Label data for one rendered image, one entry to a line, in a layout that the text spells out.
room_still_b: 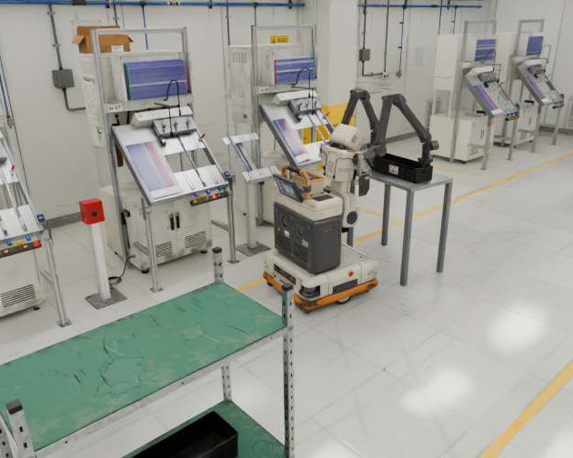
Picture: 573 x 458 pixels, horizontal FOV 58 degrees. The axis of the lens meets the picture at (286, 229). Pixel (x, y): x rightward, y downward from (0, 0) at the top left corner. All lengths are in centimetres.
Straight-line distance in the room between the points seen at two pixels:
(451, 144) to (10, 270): 590
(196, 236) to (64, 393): 305
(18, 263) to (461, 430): 299
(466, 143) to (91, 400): 674
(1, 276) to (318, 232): 217
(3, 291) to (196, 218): 156
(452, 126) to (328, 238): 456
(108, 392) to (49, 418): 16
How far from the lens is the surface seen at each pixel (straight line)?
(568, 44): 1040
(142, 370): 169
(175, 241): 446
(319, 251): 353
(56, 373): 177
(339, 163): 366
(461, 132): 775
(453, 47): 775
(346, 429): 283
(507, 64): 900
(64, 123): 563
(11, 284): 405
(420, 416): 296
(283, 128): 487
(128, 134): 421
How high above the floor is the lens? 193
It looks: 22 degrees down
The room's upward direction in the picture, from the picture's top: 1 degrees counter-clockwise
